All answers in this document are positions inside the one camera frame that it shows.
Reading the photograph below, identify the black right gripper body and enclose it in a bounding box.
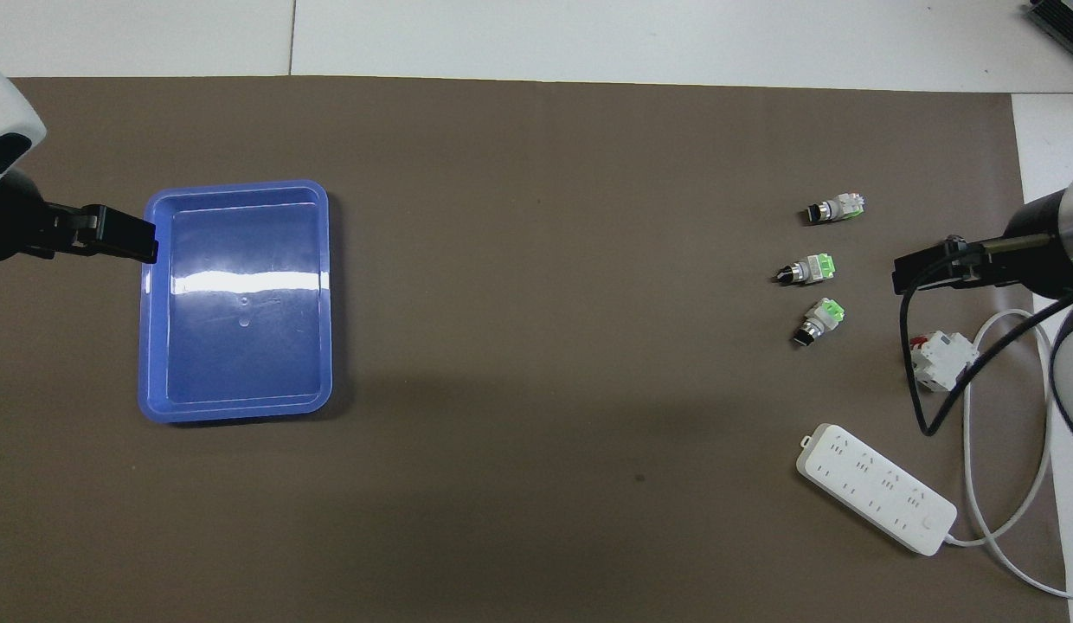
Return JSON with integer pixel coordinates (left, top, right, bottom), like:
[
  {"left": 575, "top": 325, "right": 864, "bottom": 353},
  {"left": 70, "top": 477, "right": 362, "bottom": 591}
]
[{"left": 1002, "top": 187, "right": 1073, "bottom": 300}]

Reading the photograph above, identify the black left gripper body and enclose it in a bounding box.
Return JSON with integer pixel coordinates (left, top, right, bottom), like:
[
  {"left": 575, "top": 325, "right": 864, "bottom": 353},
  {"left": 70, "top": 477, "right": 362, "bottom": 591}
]
[{"left": 0, "top": 169, "right": 53, "bottom": 266}]

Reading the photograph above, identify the white-backed selector switch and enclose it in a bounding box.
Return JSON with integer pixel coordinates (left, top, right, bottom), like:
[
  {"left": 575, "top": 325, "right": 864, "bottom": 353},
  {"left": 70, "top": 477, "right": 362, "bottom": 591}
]
[{"left": 803, "top": 194, "right": 866, "bottom": 227}]

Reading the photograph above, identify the white red circuit breaker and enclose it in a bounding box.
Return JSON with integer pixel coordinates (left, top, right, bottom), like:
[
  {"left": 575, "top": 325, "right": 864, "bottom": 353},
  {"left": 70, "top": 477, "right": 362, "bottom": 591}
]
[{"left": 909, "top": 331, "right": 979, "bottom": 393}]

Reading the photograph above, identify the blue plastic tray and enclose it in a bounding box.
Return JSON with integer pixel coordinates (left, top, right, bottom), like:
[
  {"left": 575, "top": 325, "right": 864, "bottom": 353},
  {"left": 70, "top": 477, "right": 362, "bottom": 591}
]
[{"left": 137, "top": 179, "right": 334, "bottom": 425}]

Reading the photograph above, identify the white power strip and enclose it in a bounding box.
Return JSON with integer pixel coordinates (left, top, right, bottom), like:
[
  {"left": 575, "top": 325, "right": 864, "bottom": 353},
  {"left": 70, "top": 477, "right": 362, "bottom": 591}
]
[{"left": 794, "top": 422, "right": 958, "bottom": 556}]

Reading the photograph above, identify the brown table mat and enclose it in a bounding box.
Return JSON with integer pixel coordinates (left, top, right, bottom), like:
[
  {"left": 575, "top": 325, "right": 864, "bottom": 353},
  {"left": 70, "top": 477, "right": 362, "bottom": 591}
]
[{"left": 0, "top": 76, "right": 1070, "bottom": 623}]

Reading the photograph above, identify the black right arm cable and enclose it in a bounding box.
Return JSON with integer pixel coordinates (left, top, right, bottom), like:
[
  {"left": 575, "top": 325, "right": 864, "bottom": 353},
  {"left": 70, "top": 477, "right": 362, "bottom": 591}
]
[{"left": 900, "top": 251, "right": 1073, "bottom": 436}]

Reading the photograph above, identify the green-backed selector switch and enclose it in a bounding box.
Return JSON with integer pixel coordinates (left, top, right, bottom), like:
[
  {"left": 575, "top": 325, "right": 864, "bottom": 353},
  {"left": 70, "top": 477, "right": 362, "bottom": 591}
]
[
  {"left": 791, "top": 297, "right": 846, "bottom": 350},
  {"left": 775, "top": 253, "right": 840, "bottom": 286}
]

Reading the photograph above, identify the white power strip cable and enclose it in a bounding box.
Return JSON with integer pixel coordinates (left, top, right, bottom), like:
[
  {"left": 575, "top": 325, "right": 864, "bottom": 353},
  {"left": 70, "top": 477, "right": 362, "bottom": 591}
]
[{"left": 943, "top": 309, "right": 1073, "bottom": 600}]

